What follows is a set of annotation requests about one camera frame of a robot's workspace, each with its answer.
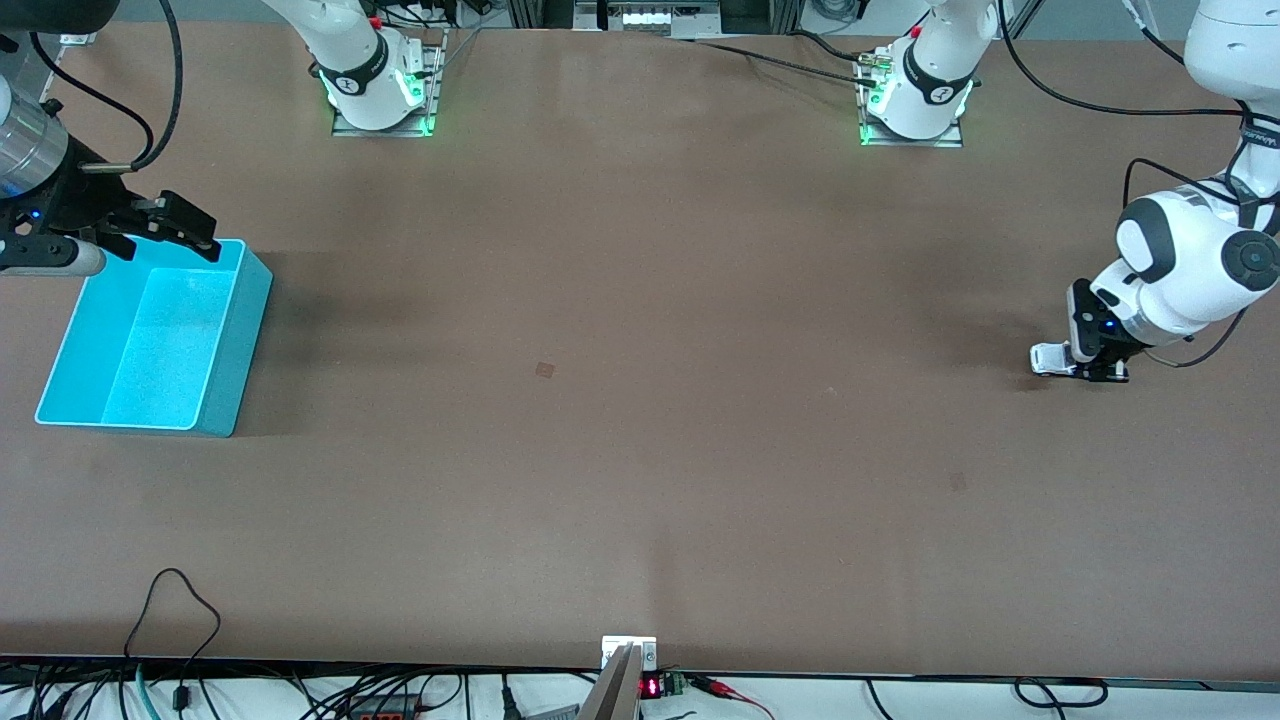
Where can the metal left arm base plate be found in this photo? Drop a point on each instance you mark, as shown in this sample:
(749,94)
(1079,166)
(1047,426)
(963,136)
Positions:
(950,141)

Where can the red digit display module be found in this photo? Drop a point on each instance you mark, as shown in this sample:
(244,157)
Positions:
(650,687)

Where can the aluminium profile post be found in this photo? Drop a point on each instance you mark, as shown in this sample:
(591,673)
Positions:
(78,39)

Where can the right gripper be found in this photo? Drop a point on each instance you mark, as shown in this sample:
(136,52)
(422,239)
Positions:
(82,203)

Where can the white jeep toy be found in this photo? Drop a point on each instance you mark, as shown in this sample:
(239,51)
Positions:
(1048,358)

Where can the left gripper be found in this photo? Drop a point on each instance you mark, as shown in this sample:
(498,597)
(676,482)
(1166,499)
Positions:
(1113,352)

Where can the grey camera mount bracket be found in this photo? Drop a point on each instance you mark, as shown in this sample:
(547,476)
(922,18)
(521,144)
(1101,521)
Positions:
(620,690)

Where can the metal frame with white device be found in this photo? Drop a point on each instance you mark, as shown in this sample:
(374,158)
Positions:
(650,18)

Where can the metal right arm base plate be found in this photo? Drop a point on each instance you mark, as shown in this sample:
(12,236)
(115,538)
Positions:
(385,131)

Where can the orange power strip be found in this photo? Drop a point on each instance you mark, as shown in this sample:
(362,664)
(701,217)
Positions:
(385,712)

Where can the teal plastic bin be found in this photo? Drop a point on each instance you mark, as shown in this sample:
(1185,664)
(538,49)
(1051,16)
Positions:
(150,350)

